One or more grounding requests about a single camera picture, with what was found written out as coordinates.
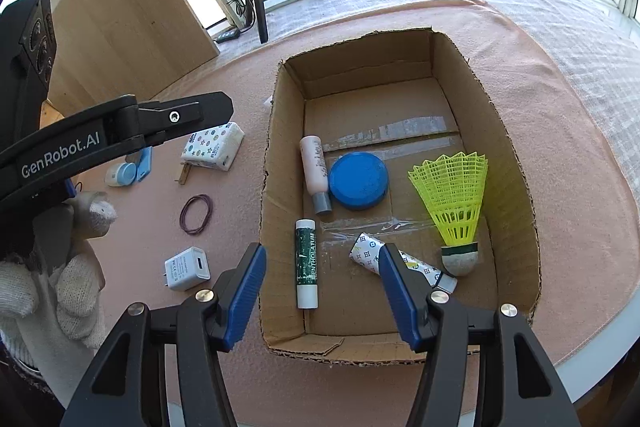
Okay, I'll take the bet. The pine slat wall panel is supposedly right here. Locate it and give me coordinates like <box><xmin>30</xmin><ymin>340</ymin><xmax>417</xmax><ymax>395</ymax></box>
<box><xmin>39</xmin><ymin>99</ymin><xmax>65</xmax><ymax>128</ymax></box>

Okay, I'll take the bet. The cardboard box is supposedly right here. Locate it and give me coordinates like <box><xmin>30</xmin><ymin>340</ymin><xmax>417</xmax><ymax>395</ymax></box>
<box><xmin>259</xmin><ymin>27</ymin><xmax>542</xmax><ymax>364</ymax></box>

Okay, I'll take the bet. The green lip balm stick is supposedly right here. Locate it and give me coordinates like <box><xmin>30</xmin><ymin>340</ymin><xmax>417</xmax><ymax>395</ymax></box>
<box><xmin>295</xmin><ymin>218</ymin><xmax>320</xmax><ymax>310</ymax></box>

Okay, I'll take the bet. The small white cap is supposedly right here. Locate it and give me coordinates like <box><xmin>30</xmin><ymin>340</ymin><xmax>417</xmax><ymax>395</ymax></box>
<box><xmin>105</xmin><ymin>162</ymin><xmax>138</xmax><ymax>188</ymax></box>

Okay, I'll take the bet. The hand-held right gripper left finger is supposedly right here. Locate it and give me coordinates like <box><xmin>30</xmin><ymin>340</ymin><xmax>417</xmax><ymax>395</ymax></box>
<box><xmin>60</xmin><ymin>243</ymin><xmax>267</xmax><ymax>427</ymax></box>

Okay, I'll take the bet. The dark red rubber band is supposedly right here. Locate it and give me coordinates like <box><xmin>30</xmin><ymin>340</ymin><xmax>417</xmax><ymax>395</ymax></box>
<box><xmin>179</xmin><ymin>193</ymin><xmax>215</xmax><ymax>235</ymax></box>

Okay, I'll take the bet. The patterned white lighter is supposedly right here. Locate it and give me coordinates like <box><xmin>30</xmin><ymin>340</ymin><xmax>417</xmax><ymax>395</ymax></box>
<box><xmin>350</xmin><ymin>232</ymin><xmax>458</xmax><ymax>293</ymax></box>

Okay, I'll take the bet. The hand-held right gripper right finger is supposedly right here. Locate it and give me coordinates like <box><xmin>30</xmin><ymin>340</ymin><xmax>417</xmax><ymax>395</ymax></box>
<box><xmin>378</xmin><ymin>243</ymin><xmax>583</xmax><ymax>427</ymax></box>

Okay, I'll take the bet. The patterned tissue pack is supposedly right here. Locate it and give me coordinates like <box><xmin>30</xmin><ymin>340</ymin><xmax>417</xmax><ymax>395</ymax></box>
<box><xmin>181</xmin><ymin>122</ymin><xmax>246</xmax><ymax>171</ymax></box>

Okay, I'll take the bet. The white USB wall charger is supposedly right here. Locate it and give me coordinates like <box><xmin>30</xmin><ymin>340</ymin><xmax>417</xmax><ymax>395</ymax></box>
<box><xmin>164</xmin><ymin>247</ymin><xmax>211</xmax><ymax>292</ymax></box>

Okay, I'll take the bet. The person's left hand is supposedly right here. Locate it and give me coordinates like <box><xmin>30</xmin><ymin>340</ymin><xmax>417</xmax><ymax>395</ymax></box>
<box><xmin>0</xmin><ymin>189</ymin><xmax>118</xmax><ymax>373</ymax></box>

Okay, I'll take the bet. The white checkered cloth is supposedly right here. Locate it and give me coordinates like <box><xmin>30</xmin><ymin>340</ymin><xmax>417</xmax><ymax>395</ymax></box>
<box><xmin>220</xmin><ymin>0</ymin><xmax>640</xmax><ymax>168</ymax></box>

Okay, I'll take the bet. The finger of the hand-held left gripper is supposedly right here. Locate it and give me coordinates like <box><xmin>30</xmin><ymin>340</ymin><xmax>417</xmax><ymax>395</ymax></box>
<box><xmin>135</xmin><ymin>91</ymin><xmax>235</xmax><ymax>148</ymax></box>

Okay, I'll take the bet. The yellow plastic shuttlecock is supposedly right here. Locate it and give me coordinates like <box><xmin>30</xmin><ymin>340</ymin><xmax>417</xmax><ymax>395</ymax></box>
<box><xmin>407</xmin><ymin>151</ymin><xmax>489</xmax><ymax>278</ymax></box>

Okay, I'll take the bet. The small white bottle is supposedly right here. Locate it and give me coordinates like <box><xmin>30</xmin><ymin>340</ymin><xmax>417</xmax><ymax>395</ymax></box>
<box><xmin>300</xmin><ymin>135</ymin><xmax>333</xmax><ymax>215</ymax></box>

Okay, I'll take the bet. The round blue lid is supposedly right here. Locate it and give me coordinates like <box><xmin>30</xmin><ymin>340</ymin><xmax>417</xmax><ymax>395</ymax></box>
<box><xmin>328</xmin><ymin>152</ymin><xmax>389</xmax><ymax>211</ymax></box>

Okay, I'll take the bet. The pink blanket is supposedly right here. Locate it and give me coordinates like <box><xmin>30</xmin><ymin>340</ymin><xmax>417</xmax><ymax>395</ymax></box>
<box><xmin>47</xmin><ymin>0</ymin><xmax>640</xmax><ymax>427</ymax></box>

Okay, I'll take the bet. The light oak wooden board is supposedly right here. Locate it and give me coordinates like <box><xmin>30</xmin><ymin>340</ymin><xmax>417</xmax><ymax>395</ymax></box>
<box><xmin>47</xmin><ymin>0</ymin><xmax>221</xmax><ymax>115</ymax></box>

